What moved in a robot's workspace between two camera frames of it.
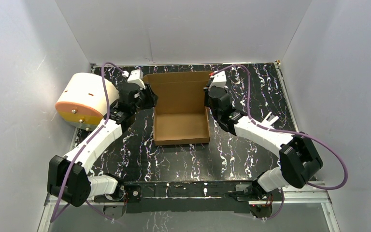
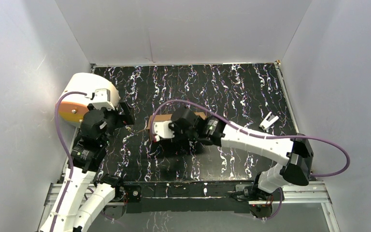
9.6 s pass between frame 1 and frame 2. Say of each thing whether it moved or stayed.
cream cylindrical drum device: stayed
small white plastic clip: stayed
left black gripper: moved
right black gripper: moved
